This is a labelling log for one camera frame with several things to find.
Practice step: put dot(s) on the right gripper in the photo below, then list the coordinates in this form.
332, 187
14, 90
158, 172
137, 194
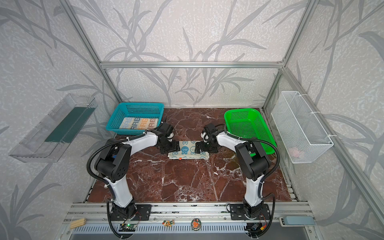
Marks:
208, 145

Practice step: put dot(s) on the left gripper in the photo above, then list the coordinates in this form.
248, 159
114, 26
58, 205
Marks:
168, 146

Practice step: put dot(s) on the teal patterned towel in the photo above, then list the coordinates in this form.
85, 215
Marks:
187, 152

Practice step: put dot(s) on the green plastic basket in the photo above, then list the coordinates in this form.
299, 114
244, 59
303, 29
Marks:
248, 124

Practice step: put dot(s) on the rabbit lettered towel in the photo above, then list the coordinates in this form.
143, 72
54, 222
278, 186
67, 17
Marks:
136, 126

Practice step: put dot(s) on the teal plastic basket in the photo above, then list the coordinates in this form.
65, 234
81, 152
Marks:
133, 110

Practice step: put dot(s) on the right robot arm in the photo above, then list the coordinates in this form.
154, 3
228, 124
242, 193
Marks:
253, 160

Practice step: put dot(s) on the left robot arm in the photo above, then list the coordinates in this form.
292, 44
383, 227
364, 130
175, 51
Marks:
110, 163

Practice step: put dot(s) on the small orange green trinket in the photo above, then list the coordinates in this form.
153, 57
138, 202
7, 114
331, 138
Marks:
168, 224

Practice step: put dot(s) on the round orange sticker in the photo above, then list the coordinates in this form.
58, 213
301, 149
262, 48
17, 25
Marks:
196, 224

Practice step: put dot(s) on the left green circuit board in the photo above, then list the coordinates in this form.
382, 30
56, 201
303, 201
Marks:
127, 227

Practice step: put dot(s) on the wooden block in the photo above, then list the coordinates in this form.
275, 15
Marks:
78, 223

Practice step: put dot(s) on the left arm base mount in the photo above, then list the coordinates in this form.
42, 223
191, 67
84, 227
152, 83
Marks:
139, 212

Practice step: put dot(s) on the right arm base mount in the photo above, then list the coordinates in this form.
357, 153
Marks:
244, 212

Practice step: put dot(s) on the pink object in wire basket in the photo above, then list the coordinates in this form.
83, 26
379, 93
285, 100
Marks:
295, 152

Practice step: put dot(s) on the white wire mesh basket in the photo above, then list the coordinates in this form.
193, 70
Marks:
299, 127

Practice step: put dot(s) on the clear acrylic wall shelf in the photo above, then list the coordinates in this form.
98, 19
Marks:
48, 141

